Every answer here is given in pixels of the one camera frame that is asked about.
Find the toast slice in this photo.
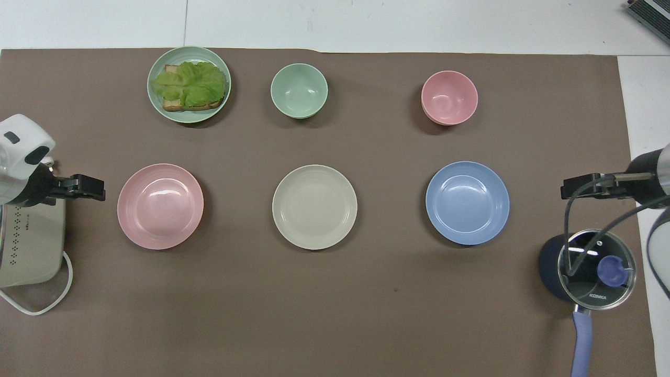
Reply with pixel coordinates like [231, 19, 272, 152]
[162, 64, 227, 112]

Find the green bowl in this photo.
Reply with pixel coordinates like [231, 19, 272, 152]
[270, 63, 329, 119]

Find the pink bowl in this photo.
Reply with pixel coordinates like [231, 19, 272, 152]
[421, 70, 479, 126]

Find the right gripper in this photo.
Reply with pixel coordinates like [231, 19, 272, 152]
[610, 150, 662, 207]

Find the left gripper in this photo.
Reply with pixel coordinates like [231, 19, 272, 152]
[6, 163, 59, 207]

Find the dark blue pot purple handle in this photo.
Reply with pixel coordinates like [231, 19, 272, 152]
[539, 229, 638, 377]

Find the pink plate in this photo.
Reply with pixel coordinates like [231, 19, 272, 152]
[117, 163, 205, 250]

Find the white power cord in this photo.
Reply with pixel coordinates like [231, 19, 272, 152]
[0, 250, 73, 316]

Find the green lettuce leaf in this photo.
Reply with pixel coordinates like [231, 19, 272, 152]
[151, 61, 227, 106]

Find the beige plate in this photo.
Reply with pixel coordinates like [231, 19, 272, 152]
[272, 164, 359, 251]

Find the glass lid blue knob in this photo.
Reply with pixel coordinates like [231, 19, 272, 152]
[557, 229, 638, 311]

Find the blue plate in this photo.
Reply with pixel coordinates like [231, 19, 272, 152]
[425, 161, 511, 246]

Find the black cable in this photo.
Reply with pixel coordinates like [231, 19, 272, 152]
[564, 175, 670, 278]

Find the green plate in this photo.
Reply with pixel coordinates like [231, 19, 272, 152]
[147, 46, 232, 124]

